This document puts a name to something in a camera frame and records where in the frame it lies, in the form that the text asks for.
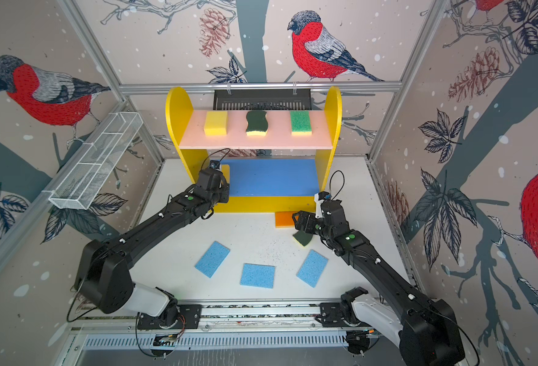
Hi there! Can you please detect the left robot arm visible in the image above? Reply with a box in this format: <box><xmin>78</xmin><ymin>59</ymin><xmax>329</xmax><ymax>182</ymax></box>
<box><xmin>74</xmin><ymin>167</ymin><xmax>229</xmax><ymax>317</ymax></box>

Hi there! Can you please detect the yellow orange-tinted sponge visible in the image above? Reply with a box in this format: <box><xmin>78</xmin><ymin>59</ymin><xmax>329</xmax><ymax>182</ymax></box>
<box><xmin>220</xmin><ymin>164</ymin><xmax>230</xmax><ymax>184</ymax></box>

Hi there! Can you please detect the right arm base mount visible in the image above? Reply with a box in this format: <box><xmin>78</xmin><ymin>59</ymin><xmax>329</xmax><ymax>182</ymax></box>
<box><xmin>315</xmin><ymin>302</ymin><xmax>366</xmax><ymax>328</ymax></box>

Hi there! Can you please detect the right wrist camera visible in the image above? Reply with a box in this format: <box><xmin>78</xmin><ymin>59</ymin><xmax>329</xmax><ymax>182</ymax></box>
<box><xmin>315</xmin><ymin>192</ymin><xmax>331</xmax><ymax>219</ymax></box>

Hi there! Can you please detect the orange sponge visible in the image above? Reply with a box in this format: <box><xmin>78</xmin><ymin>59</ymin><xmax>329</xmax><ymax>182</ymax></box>
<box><xmin>274</xmin><ymin>211</ymin><xmax>296</xmax><ymax>229</ymax></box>

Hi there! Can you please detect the white wire mesh basket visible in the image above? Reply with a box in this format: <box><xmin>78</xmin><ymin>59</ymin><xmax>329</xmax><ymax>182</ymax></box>
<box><xmin>49</xmin><ymin>111</ymin><xmax>143</xmax><ymax>210</ymax></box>

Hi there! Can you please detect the blue sponge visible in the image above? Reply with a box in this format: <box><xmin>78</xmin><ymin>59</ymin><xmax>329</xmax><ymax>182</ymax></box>
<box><xmin>240</xmin><ymin>263</ymin><xmax>276</xmax><ymax>289</ymax></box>
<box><xmin>296</xmin><ymin>249</ymin><xmax>328</xmax><ymax>288</ymax></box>
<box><xmin>194</xmin><ymin>241</ymin><xmax>230</xmax><ymax>278</ymax></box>

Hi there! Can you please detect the yellow shelf unit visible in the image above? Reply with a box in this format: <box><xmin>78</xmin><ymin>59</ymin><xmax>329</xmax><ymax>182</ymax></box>
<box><xmin>165</xmin><ymin>87</ymin><xmax>343</xmax><ymax>213</ymax></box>

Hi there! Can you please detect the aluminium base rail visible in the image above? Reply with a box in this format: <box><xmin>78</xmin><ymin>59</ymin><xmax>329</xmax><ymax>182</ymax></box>
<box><xmin>69</xmin><ymin>298</ymin><xmax>448</xmax><ymax>335</ymax></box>

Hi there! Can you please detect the black perforated metal tray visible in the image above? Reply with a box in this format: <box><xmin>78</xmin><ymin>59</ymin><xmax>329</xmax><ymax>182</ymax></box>
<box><xmin>212</xmin><ymin>88</ymin><xmax>312</xmax><ymax>111</ymax></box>

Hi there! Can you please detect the horizontal aluminium frame bar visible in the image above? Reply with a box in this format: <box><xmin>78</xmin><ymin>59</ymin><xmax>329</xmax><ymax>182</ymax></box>
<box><xmin>119</xmin><ymin>81</ymin><xmax>403</xmax><ymax>96</ymax></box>

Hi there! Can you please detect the bright green sponge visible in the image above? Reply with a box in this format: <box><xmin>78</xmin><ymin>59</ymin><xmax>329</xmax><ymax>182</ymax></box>
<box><xmin>290</xmin><ymin>111</ymin><xmax>312</xmax><ymax>136</ymax></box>

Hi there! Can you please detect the dark green wavy sponge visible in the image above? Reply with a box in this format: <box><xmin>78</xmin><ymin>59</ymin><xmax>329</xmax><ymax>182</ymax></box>
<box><xmin>293</xmin><ymin>231</ymin><xmax>314</xmax><ymax>246</ymax></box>
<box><xmin>245</xmin><ymin>110</ymin><xmax>268</xmax><ymax>137</ymax></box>

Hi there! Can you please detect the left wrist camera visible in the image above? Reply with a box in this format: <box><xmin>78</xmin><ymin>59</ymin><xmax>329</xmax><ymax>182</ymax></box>
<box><xmin>209</xmin><ymin>160</ymin><xmax>222</xmax><ymax>170</ymax></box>

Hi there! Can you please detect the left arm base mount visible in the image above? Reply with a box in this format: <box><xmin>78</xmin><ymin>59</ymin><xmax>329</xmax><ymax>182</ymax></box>
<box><xmin>137</xmin><ymin>304</ymin><xmax>203</xmax><ymax>331</ymax></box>

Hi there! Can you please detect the left blue sponge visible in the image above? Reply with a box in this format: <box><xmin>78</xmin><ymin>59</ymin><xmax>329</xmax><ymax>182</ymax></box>
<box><xmin>194</xmin><ymin>241</ymin><xmax>230</xmax><ymax>278</ymax></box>

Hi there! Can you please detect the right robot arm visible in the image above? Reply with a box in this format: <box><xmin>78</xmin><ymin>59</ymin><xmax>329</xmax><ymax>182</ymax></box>
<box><xmin>292</xmin><ymin>200</ymin><xmax>465</xmax><ymax>365</ymax></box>

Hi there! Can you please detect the right blue sponge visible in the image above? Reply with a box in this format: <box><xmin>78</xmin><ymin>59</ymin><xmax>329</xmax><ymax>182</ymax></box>
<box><xmin>296</xmin><ymin>249</ymin><xmax>328</xmax><ymax>288</ymax></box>

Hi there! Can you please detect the plain yellow sponge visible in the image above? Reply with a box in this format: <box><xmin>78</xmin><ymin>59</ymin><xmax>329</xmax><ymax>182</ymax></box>
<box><xmin>204</xmin><ymin>111</ymin><xmax>228</xmax><ymax>137</ymax></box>

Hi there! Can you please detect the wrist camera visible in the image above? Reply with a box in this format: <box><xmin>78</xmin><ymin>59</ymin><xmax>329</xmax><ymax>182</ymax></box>
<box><xmin>315</xmin><ymin>192</ymin><xmax>331</xmax><ymax>219</ymax></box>
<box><xmin>209</xmin><ymin>160</ymin><xmax>222</xmax><ymax>170</ymax></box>

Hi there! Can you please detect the middle blue sponge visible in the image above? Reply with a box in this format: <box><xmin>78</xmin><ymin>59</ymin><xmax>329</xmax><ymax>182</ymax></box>
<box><xmin>240</xmin><ymin>263</ymin><xmax>276</xmax><ymax>289</ymax></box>

